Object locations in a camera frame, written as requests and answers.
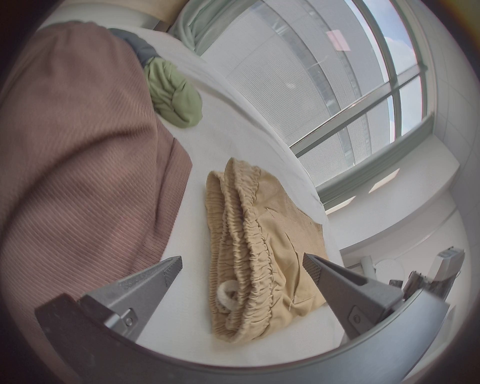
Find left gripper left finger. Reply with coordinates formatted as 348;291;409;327
78;256;184;343

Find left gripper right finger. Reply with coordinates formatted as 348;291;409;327
302;252;405;340

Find tan shorts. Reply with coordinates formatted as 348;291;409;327
204;157;330;344

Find bed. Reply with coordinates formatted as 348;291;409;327
34;0;347;370

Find brown garment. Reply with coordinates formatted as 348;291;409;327
0;20;193;376

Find green garment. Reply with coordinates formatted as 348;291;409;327
144;58;203;129

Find window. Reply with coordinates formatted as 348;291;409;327
195;0;439;203

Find black garment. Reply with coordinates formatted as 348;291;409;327
109;27;158;68

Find grey-green curtain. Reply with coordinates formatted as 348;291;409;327
170;0;263;57

